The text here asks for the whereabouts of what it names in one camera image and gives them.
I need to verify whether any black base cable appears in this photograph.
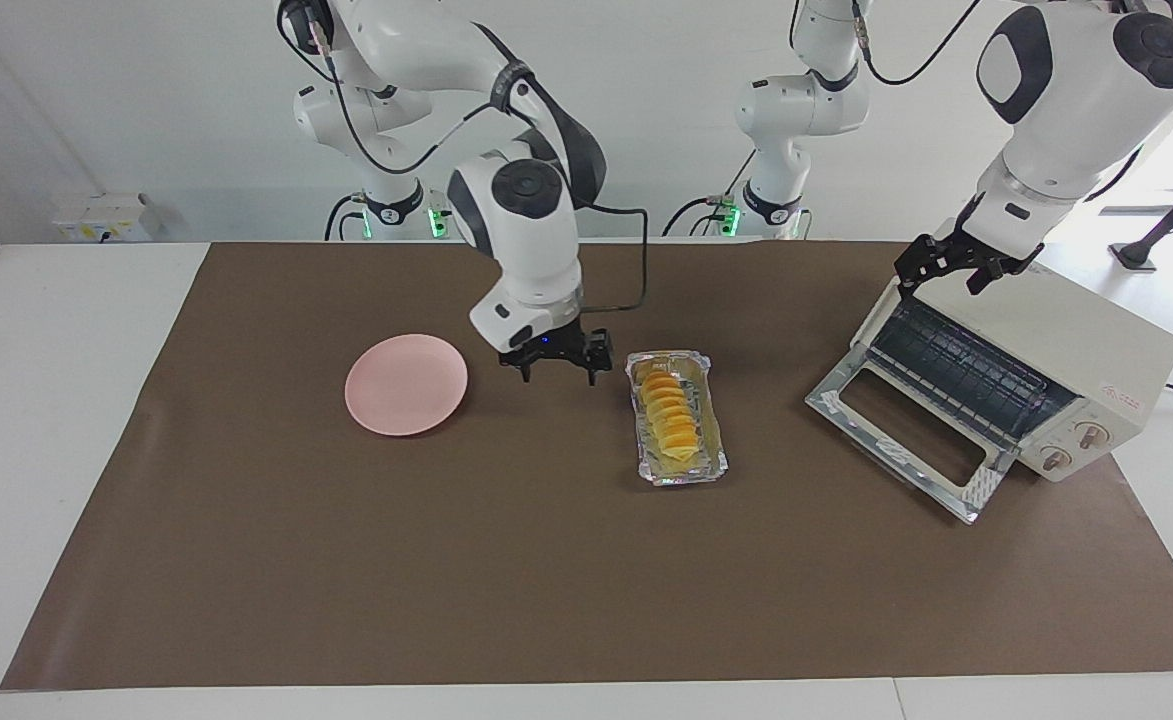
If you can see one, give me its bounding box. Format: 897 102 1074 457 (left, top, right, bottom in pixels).
324 192 367 241
662 150 757 238

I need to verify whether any brown table mat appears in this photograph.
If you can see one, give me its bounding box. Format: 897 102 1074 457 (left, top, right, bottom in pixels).
0 240 1173 691

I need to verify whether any black left base cable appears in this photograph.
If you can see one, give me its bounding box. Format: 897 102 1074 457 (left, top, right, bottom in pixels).
662 150 757 238

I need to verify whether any black right base cable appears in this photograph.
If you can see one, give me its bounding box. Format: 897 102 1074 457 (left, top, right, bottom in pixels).
324 192 367 241

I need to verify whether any glass oven door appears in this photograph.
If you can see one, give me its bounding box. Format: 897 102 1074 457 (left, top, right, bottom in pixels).
804 355 1022 525

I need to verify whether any cream toaster oven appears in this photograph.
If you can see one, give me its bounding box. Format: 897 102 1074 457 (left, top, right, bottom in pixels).
851 255 1173 483

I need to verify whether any black stand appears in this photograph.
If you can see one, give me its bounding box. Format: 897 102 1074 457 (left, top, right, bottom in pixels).
1101 160 1173 273

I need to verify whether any aluminium foil baking tray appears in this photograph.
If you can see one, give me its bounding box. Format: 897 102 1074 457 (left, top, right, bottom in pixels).
626 349 729 489

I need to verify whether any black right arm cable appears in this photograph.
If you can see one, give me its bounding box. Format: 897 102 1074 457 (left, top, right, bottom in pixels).
286 0 649 313

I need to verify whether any golden ridged bread loaf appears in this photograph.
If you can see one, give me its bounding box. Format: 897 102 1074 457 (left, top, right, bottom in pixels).
641 368 703 467

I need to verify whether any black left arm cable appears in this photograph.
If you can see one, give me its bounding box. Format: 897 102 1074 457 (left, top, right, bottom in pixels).
851 0 1173 201

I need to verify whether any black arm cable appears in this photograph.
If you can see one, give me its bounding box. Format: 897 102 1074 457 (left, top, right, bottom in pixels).
851 0 1173 201
286 0 649 313

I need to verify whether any white wall socket box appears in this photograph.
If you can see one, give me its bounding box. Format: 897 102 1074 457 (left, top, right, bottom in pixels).
51 192 162 243

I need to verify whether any pink round plate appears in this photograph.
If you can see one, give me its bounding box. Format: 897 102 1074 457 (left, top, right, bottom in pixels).
345 334 469 437

